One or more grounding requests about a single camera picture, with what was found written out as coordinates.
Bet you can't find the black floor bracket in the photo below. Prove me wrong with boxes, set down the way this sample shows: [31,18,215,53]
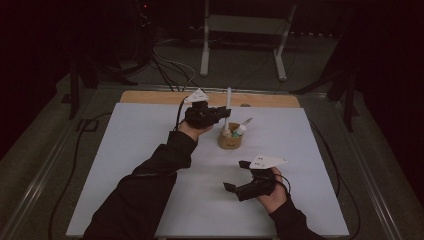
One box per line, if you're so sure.
[77,118,100,133]

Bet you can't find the white floor cable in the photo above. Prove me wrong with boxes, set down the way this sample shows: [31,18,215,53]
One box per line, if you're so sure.
[152,38,198,93]

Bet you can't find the metal floor rail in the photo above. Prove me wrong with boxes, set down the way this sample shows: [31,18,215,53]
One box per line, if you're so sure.
[0,88,99,240]
[331,99,404,240]

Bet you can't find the long black floor cable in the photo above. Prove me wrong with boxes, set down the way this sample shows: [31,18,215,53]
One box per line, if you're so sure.
[48,112,113,240]
[308,119,362,240]

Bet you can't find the person's right hand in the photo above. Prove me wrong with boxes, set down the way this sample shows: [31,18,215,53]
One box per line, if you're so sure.
[256,166,289,214]

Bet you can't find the white metal stand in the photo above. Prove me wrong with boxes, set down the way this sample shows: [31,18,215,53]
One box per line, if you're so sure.
[199,0,299,82]

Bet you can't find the white pen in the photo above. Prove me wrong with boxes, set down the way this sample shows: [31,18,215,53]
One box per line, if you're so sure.
[222,87,232,134]

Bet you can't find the green and white glue stick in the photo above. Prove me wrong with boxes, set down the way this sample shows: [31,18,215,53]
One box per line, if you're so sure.
[232,124,248,139]

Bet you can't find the white table mat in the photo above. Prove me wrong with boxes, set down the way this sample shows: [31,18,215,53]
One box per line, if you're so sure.
[65,102,350,238]

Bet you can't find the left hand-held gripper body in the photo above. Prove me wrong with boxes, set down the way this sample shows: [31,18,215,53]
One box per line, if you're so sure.
[183,87,222,130]

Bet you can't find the person's left hand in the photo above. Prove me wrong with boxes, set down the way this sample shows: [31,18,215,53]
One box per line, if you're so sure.
[178,119,214,143]

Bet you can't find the black tripod stand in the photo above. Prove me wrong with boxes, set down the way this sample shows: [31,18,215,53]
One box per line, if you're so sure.
[67,49,139,120]
[289,33,361,133]

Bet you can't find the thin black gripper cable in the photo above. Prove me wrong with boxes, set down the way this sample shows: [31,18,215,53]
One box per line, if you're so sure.
[273,173,292,196]
[173,96,191,132]

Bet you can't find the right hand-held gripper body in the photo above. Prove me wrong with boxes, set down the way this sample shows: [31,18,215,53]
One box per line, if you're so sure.
[234,154,289,202]

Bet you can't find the wooden pen holder cup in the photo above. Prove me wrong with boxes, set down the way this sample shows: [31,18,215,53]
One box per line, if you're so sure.
[218,122,244,150]

